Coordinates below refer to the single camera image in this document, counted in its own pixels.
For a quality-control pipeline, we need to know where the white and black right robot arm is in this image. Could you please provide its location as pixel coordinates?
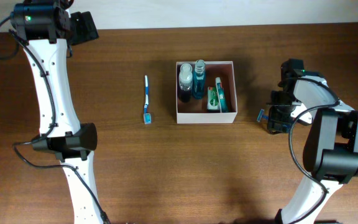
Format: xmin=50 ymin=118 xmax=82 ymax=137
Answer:
xmin=258 ymin=58 xmax=358 ymax=223

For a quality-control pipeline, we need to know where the clear bottle with purple liquid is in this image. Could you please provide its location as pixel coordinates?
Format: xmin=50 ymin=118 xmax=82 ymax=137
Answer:
xmin=178 ymin=63 xmax=193 ymax=103

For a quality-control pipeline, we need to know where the green soap box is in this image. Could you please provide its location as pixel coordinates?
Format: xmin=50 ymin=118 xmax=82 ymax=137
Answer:
xmin=207 ymin=86 xmax=220 ymax=112

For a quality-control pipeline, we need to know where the blue and white toothbrush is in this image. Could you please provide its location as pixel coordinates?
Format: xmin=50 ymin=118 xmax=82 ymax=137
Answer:
xmin=144 ymin=75 xmax=152 ymax=124

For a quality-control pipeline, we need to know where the teal mouthwash bottle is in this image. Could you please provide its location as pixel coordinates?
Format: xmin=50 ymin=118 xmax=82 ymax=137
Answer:
xmin=192 ymin=60 xmax=206 ymax=100

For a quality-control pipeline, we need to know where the white and teal toothpaste tube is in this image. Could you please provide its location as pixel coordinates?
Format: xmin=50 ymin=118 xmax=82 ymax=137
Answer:
xmin=215 ymin=77 xmax=229 ymax=113

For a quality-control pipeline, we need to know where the white open cardboard box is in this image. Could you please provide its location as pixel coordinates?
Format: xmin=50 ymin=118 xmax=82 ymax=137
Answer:
xmin=175 ymin=61 xmax=238 ymax=124

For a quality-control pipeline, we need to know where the blue disposable razor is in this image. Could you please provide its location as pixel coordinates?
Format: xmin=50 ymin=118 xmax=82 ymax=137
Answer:
xmin=257 ymin=109 xmax=269 ymax=123

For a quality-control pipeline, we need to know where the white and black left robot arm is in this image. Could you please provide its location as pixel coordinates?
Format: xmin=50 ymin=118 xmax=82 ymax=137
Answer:
xmin=9 ymin=1 xmax=109 ymax=223

